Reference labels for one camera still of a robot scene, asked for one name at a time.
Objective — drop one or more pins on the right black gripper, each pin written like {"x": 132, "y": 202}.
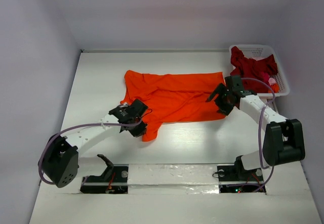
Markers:
{"x": 221, "y": 99}

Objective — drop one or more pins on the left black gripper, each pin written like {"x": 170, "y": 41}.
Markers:
{"x": 140, "y": 131}

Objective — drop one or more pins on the orange t shirt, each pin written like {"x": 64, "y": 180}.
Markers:
{"x": 173, "y": 98}

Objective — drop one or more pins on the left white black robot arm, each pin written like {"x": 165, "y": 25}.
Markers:
{"x": 62, "y": 159}

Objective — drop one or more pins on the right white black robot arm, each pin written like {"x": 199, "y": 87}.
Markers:
{"x": 280, "y": 140}

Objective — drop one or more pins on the dark red t shirt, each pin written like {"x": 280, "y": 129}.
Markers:
{"x": 251, "y": 68}

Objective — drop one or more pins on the pink garment in basket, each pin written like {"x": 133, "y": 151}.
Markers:
{"x": 267, "y": 79}

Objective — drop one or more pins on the small orange garment in basket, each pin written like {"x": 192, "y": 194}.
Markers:
{"x": 274, "y": 88}

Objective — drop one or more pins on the white plastic basket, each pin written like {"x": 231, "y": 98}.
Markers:
{"x": 258, "y": 52}

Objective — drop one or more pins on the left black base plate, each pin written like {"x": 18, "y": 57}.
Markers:
{"x": 113, "y": 181}

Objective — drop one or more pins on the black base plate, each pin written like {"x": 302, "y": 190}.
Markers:
{"x": 113, "y": 181}
{"x": 231, "y": 179}

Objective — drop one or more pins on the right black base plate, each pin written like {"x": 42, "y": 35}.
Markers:
{"x": 231, "y": 179}

